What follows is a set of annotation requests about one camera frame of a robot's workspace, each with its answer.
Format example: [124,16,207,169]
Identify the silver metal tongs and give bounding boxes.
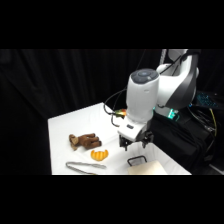
[64,161,108,176]

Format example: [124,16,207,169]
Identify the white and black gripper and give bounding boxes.
[116,118,155,152]

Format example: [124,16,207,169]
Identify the orange toy croissant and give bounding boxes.
[90,149,110,161]

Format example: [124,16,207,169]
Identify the device with cyan lights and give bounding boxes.
[194,91,220,110]

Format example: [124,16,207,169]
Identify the small green light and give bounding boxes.
[167,108,181,122]

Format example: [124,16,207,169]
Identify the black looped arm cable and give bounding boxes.
[102,87,129,128]

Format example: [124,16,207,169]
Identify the yellow cable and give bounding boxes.
[209,107,219,138]

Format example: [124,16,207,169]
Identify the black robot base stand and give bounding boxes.
[149,106,218,175]

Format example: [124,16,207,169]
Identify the wrist camera with coloured light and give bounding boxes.
[113,108,128,118]

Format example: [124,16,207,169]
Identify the brown plush teddy bear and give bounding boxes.
[68,132,103,152]

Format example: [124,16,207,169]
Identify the black curtain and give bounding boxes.
[0,49,224,176]

